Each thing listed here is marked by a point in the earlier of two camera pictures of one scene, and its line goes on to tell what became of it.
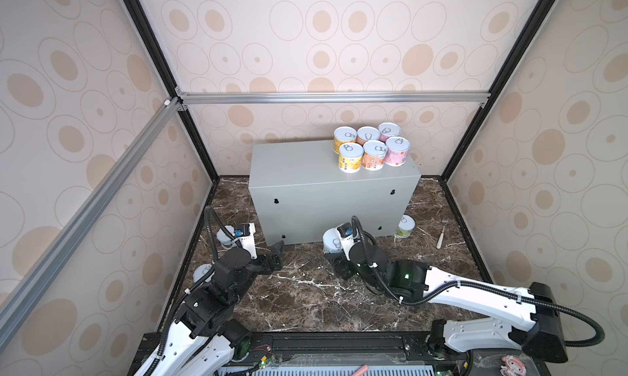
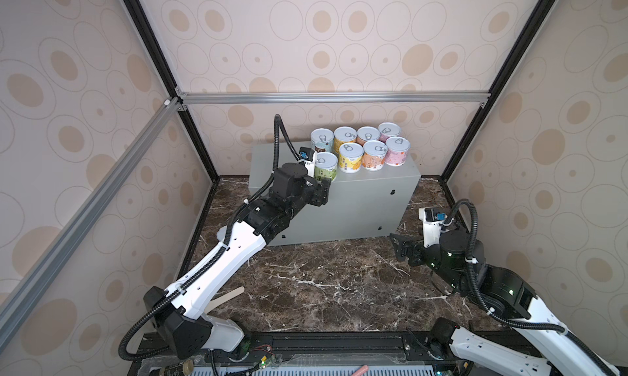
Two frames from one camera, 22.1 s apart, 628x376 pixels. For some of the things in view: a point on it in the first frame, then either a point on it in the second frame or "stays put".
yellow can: x=350 y=158 stays put
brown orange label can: x=374 y=155 stays put
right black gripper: x=338 y=262 to x=405 y=244
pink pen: x=361 y=371 stays put
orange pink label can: x=366 y=134 stays put
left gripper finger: x=275 y=256 to x=324 y=196
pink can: x=397 y=149 stays put
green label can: x=406 y=226 to x=325 y=166
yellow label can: x=343 y=135 stays put
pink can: x=388 y=130 stays put
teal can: x=332 y=240 to x=322 y=138
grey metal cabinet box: x=297 y=193 stays put
